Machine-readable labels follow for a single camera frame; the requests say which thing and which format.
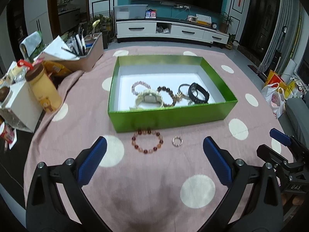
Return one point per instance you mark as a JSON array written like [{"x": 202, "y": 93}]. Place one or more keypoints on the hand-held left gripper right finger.
[{"x": 217, "y": 164}]

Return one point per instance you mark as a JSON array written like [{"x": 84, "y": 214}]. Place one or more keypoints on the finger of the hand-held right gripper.
[
  {"x": 280, "y": 136},
  {"x": 272, "y": 153}
]

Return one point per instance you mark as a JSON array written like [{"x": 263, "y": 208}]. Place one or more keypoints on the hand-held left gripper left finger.
[{"x": 93, "y": 162}]

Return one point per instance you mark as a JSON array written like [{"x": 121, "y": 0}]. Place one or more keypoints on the green cardboard box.
[{"x": 169, "y": 120}]

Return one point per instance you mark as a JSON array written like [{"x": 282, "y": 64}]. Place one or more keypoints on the black wristband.
[{"x": 192, "y": 94}]

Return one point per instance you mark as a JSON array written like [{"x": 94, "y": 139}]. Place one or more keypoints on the person's right hand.
[{"x": 295, "y": 200}]

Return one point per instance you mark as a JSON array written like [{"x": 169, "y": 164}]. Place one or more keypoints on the grey chair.
[{"x": 297, "y": 111}]

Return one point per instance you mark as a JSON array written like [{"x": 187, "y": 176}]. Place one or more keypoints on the white plastic bag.
[{"x": 274, "y": 100}]

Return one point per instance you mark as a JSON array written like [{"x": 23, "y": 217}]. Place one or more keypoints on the pink polka dot tablecloth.
[{"x": 144, "y": 174}]

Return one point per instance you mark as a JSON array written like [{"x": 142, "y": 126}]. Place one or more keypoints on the silver bangle with gold charm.
[{"x": 179, "y": 97}]

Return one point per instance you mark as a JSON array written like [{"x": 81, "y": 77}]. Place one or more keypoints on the yellow bear bottle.
[{"x": 45, "y": 94}]

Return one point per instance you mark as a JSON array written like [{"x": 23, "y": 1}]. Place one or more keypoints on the white cardboard box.
[{"x": 21, "y": 106}]

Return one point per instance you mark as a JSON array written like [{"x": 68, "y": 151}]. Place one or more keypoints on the yellow snack bag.
[{"x": 56, "y": 69}]

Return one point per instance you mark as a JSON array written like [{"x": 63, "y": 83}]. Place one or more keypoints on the small potted plant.
[{"x": 231, "y": 42}]

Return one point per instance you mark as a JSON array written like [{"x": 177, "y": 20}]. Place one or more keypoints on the striped grey curtain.
[{"x": 287, "y": 29}]

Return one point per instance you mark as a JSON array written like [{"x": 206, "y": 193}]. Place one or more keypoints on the pink desk organizer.
[{"x": 94, "y": 53}]

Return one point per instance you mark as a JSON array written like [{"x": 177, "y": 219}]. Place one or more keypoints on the white paper sheets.
[{"x": 56, "y": 49}]

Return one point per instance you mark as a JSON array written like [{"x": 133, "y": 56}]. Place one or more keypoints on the small table clock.
[{"x": 214, "y": 25}]

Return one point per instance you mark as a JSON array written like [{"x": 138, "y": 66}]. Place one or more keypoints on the white green printed bag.
[{"x": 32, "y": 44}]

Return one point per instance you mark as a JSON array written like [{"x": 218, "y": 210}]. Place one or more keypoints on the yellow flat box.
[{"x": 204, "y": 19}]

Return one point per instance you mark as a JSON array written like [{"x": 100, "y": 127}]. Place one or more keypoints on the white television cabinet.
[{"x": 137, "y": 29}]

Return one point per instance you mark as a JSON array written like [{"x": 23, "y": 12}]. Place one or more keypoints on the small white device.
[{"x": 192, "y": 18}]

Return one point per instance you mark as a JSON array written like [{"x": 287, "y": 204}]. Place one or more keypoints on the clear plastic storage box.
[{"x": 129, "y": 12}]

